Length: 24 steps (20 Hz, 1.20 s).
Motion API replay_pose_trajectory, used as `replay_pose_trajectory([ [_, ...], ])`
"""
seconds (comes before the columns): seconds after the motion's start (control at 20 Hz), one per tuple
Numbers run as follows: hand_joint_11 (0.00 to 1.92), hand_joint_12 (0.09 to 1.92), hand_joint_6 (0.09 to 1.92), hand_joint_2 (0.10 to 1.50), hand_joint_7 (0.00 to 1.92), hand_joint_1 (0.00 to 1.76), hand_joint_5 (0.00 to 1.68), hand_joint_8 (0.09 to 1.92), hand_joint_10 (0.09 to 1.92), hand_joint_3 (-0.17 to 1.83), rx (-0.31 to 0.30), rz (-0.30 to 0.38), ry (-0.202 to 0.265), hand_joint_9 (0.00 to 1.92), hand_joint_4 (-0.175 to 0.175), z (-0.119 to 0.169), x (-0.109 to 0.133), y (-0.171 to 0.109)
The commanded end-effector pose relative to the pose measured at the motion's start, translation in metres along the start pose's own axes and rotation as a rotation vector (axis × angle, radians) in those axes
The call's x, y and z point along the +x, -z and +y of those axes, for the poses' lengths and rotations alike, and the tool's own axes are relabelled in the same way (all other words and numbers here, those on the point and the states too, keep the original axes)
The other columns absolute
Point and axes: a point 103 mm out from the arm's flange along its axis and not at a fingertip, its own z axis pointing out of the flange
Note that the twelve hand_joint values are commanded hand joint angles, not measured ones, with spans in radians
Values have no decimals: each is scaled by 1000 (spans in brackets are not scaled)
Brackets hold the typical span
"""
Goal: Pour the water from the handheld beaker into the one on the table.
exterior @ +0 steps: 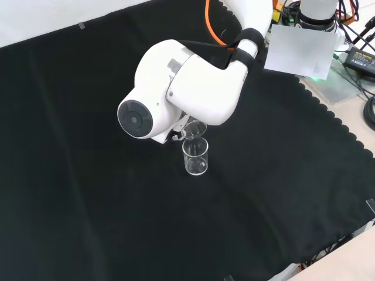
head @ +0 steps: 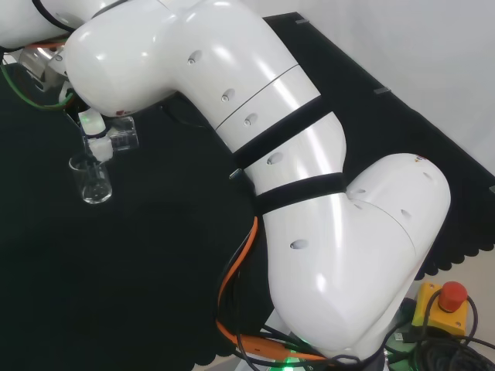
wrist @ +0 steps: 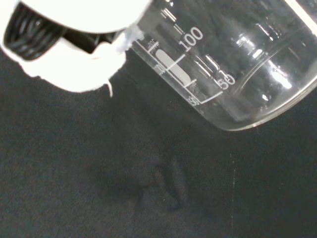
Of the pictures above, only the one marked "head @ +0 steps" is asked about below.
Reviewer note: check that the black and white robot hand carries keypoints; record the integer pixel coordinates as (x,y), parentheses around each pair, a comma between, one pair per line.
(93,121)

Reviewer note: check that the small clear glass beaker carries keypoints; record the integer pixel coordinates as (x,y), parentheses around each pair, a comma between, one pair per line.
(125,135)

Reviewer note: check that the tall clear glass beaker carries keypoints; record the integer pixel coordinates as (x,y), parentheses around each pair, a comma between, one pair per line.
(94,191)

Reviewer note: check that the grey tape piece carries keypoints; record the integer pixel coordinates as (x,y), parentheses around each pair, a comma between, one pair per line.
(302,21)
(382,90)

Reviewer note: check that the yellow stop button box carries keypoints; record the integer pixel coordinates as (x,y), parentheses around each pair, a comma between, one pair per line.
(444,309)

